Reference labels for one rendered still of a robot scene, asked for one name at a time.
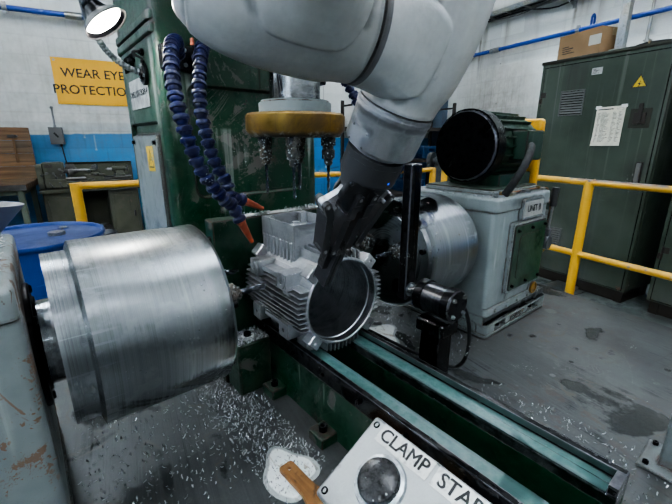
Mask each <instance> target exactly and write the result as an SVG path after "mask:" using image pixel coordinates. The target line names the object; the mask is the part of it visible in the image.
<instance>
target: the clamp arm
mask: <svg viewBox="0 0 672 504"><path fill-rule="evenodd" d="M402 179H403V197H402V217H401V238H400V255H399V256H398V261H399V279H398V297H399V298H401V299H403V300H406V299H409V298H411V297H412V295H411V293H408V292H410V291H411V288H408V287H409V286H410V287H413V286H414V285H415V278H416V262H417V246H418V229H419V213H420V197H421V181H422V164H421V163H406V164H404V173H402ZM412 284H413V285H412Z"/></svg>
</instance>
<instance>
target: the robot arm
mask: <svg viewBox="0 0 672 504"><path fill-rule="evenodd" d="M494 3H495V0H172V7H173V10H174V12H175V14H176V16H177V17H178V18H179V19H180V21H181V22H182V23H183V24H184V25H185V26H186V27H187V29H188V31H189V33H190V34H191V35H193V36H194V37H195V38H196V39H198V40H199V41H200V42H202V43H203V44H205V45H206V46H208V47H210V48H211V49H213V50H215V51H217V52H218V53H220V54H222V55H224V56H226V57H229V58H231V59H233V60H236V61H238V62H241V63H244V64H246V65H249V66H252V67H256V68H259V69H262V70H266V71H269V72H273V73H277V74H280V75H284V76H289V77H293V78H298V79H304V80H310V81H316V82H336V83H342V84H347V85H350V86H353V87H356V88H359V89H361V90H360V92H359V93H358V96H357V101H356V104H355V107H354V110H353V112H352V115H351V118H350V121H349V124H348V126H347V129H346V134H347V137H348V139H349V140H348V143H347V146H346V149H345V151H344V154H343V157H342V159H341V176H340V177H339V179H338V180H337V181H336V182H335V184H334V187H333V190H332V191H331V192H329V193H328V194H326V195H325V196H324V195H323V194H322V193H318V194H316V195H315V202H316V205H317V214H316V223H315V232H314V240H313V244H314V245H315V246H316V248H317V249H318V250H319V251H320V253H321V254H320V257H319V259H318V261H317V262H318V264H317V267H316V269H315V272H314V276H315V277H316V278H317V280H318V281H319V282H320V284H321V285H322V286H323V287H325V286H328V285H331V283H332V281H333V278H334V276H335V274H336V272H337V270H338V267H339V265H340V263H341V262H342V260H343V258H344V255H345V254H346V255H347V256H350V255H352V254H353V252H352V251H351V247H352V246H354V247H355V248H356V247H358V246H359V245H360V244H361V243H362V241H363V240H364V238H365V237H366V235H367V234H368V232H369V231H370V230H371V228H372V227H373V225H374V224H375V222H376V221H377V219H378V218H379V216H380V215H381V213H382V212H383V211H384V209H385V208H386V207H387V206H388V205H389V204H390V203H391V202H392V201H393V200H394V198H395V196H394V195H393V194H392V193H391V192H390V191H389V190H387V189H390V188H392V187H393V186H394V184H395V182H396V180H397V178H398V176H399V174H400V172H401V170H402V168H403V166H404V164H405V163H408V162H410V161H412V160H413V159H414V157H415V155H416V153H417V151H418V149H419V147H420V145H421V143H422V141H423V139H424V137H425V135H426V133H427V131H428V130H429V129H430V127H431V125H432V121H433V119H434V118H435V116H436V114H437V113H438V111H439V110H440V109H441V107H442V106H443V105H444V104H445V103H446V102H447V101H448V99H449V98H450V97H451V96H452V94H453V93H454V91H455V89H456V88H457V86H458V85H459V83H460V81H461V79H462V78H463V76H464V74H465V72H466V70H467V68H468V67H469V65H470V63H471V61H472V59H473V56H474V54H475V52H476V50H477V48H478V46H479V43H480V41H481V39H482V36H483V34H484V31H485V29H486V26H487V23H488V21H489V18H490V15H491V13H492V10H493V7H494ZM378 202H379V203H378ZM334 211H335V212H334ZM356 236H358V237H356Z"/></svg>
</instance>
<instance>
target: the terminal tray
mask: <svg viewBox="0 0 672 504"><path fill-rule="evenodd" d="M302 211H304V210H302ZM293 223H298V224H293ZM315 223H316V213H312V212H308V211H304V212H300V211H294V212H287V213H279V214H271V216H268V215H264V216H262V234H263V244H264V245H265V246H266V247H267V252H269V251H270V254H271V253H273V255H275V254H276V256H279V257H280V258H282V257H283V260H284V259H286V261H289V260H290V263H292V262H293V261H294V262H295V261H296V260H297V259H298V258H299V257H300V248H304V245H306V246H308V244H309V243H310V244H313V240H314V232H315Z"/></svg>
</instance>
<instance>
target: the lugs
mask: <svg viewBox="0 0 672 504"><path fill-rule="evenodd" d="M251 252H252V253H253V254H254V255H256V256H261V255H265V254H266V253H267V247H266V246H265V245H264V244H262V243H259V242H258V243H257V244H256V246H255V247H254V248H253V250H252V251H251ZM360 260H362V261H364V263H365V264H367V265H368V267H369V268H370V269H371V268H372V266H373V265H374V263H375V262H376V260H375V259H374V258H373V256H372V255H371V254H370V253H367V252H364V251H362V252H361V253H360ZM315 269H316V267H315V266H313V265H310V264H307V266H306V267H305V269H304V270H303V271H302V273H301V274H300V276H301V277H302V278H303V279H305V280H306V281H307V282H309V283H311V284H313V285H314V284H315V283H316V281H317V278H316V277H315V276H314V272H315ZM373 321H374V319H373V318H372V317H371V316H370V315H369V317H368V319H367V321H366V322H365V324H364V325H363V326H362V328H364V329H366V330H368V329H369V328H370V326H371V324H372V323H373ZM302 342H304V343H305V344H306V345H308V346H309V347H311V348H312V349H314V350H315V351H317V350H318V348H319V347H320V345H321V344H322V342H323V341H321V340H320V339H318V338H317V337H316V336H313V335H312V334H310V333H307V334H306V335H305V337H304V338H303V340H302Z"/></svg>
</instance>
